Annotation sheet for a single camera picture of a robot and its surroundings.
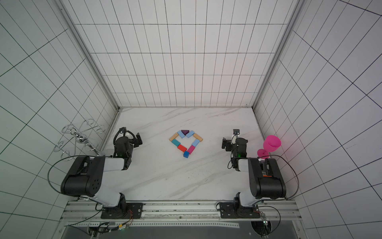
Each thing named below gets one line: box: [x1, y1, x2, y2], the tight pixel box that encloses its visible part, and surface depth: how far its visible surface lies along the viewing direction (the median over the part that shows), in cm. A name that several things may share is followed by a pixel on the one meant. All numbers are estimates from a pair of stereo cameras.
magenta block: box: [187, 144, 196, 155], surface depth 97 cm
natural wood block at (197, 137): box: [192, 132, 204, 142], surface depth 103 cm
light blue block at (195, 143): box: [191, 138, 200, 147], surface depth 100 cm
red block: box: [177, 144, 188, 153], surface depth 98 cm
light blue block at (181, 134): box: [177, 130, 186, 139], surface depth 105 cm
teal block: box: [171, 138, 181, 147], surface depth 102 cm
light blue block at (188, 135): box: [186, 130, 195, 138], surface depth 105 cm
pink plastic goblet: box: [257, 134, 282, 159], surface depth 85 cm
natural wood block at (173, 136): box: [168, 132, 180, 142], surface depth 103 cm
